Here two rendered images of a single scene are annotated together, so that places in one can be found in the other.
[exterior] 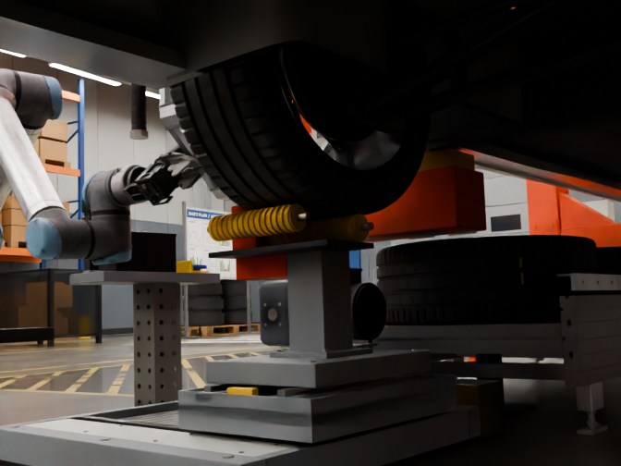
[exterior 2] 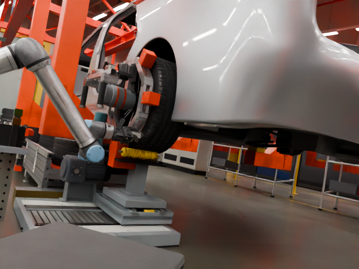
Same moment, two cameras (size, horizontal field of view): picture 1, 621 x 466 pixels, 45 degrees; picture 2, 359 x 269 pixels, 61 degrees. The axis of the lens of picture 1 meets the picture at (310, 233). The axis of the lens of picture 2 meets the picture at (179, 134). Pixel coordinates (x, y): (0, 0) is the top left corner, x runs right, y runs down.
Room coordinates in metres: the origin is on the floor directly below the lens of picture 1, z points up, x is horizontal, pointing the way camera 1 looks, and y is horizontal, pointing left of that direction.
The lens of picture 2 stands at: (0.86, 1.95, 0.62)
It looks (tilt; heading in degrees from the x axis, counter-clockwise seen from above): 2 degrees up; 285
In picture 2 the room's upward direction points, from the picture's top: 10 degrees clockwise
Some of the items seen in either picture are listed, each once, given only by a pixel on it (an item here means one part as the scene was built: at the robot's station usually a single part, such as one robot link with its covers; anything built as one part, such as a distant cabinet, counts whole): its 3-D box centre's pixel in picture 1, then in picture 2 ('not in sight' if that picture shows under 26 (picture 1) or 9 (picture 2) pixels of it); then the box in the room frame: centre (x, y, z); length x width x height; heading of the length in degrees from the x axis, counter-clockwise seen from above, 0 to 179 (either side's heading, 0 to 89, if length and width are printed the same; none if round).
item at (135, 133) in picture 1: (139, 106); (101, 94); (1.78, 0.40, 0.83); 0.04 x 0.04 x 0.16
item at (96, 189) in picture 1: (111, 190); (92, 129); (1.76, 0.47, 0.62); 0.12 x 0.09 x 0.10; 50
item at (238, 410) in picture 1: (323, 399); (131, 207); (1.65, -0.02, 0.13); 0.50 x 0.36 x 0.10; 140
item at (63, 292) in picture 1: (44, 308); not in sight; (10.11, 3.56, 0.48); 1.27 x 0.88 x 0.97; 57
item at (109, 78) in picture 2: not in sight; (109, 78); (1.76, 0.38, 0.93); 0.09 x 0.05 x 0.05; 50
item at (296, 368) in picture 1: (320, 310); (136, 180); (1.65, -0.02, 0.32); 0.40 x 0.30 x 0.28; 140
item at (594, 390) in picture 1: (592, 348); (61, 166); (3.04, -1.11, 0.13); 2.47 x 0.85 x 0.27; 140
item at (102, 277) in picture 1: (148, 278); (7, 146); (2.28, 0.49, 0.44); 0.43 x 0.17 x 0.03; 140
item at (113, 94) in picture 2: not in sight; (117, 97); (1.81, 0.17, 0.85); 0.21 x 0.14 x 0.14; 50
